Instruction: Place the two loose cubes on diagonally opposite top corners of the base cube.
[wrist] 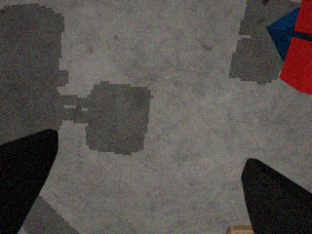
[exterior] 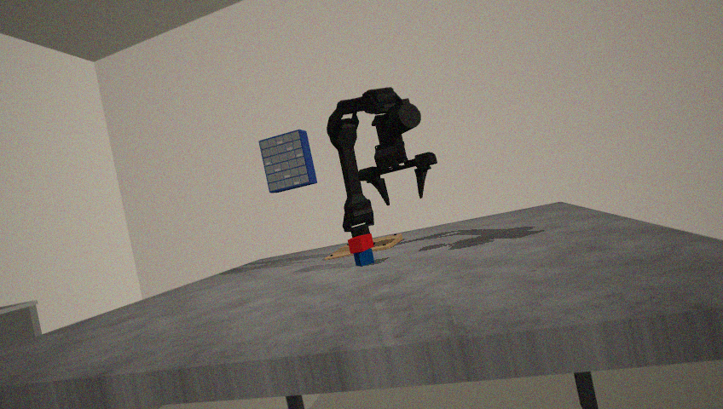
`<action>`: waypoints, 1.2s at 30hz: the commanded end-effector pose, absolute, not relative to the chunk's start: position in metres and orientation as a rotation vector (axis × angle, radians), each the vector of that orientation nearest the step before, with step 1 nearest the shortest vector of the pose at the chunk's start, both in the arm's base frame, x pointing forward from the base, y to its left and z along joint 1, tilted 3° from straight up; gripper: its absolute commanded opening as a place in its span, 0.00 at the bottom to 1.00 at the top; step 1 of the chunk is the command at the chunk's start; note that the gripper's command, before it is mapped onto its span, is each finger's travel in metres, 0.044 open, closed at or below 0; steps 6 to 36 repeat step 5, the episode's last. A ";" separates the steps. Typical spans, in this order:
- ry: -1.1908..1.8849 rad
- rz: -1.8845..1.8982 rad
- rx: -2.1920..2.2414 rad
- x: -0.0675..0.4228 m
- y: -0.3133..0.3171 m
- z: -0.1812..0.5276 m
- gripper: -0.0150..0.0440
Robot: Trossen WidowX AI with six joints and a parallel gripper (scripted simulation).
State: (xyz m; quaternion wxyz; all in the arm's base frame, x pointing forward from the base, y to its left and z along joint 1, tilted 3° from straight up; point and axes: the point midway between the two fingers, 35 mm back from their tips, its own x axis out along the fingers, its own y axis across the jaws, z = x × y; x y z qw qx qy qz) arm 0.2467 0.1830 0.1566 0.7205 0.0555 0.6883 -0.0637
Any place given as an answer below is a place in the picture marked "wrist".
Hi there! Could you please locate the red cube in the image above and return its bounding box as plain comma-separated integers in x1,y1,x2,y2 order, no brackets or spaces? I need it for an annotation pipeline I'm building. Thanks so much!
280,37,312,94
293,0,312,36

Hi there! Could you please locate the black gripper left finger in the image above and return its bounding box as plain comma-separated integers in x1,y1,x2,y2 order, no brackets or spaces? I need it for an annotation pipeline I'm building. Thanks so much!
0,129,59,234

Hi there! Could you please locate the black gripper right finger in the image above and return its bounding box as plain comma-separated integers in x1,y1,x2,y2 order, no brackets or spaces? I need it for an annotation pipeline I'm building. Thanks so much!
241,159,312,234

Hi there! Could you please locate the dark blue cube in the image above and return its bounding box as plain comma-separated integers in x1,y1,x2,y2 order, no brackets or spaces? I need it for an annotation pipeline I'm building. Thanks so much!
266,8,312,61

